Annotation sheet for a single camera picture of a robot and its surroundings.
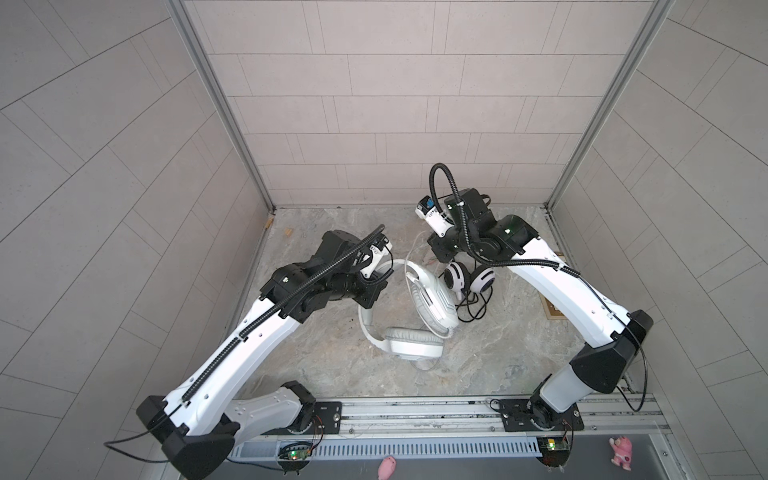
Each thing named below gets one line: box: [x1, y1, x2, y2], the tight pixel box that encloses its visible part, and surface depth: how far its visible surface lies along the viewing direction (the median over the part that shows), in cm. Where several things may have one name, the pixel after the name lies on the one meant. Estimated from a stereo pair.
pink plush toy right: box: [608, 436, 633, 471], surface depth 67 cm
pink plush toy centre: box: [378, 455, 397, 480], surface depth 65 cm
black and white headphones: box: [443, 261, 496, 322], surface depth 91 cm
